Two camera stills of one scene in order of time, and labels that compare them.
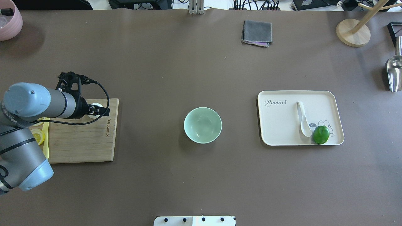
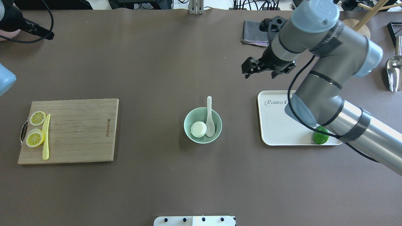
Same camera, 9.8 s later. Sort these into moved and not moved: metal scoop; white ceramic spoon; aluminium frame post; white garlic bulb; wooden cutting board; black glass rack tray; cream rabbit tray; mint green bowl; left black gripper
Moved: white ceramic spoon; left black gripper; white garlic bulb
Not moved: mint green bowl; cream rabbit tray; wooden cutting board; black glass rack tray; metal scoop; aluminium frame post
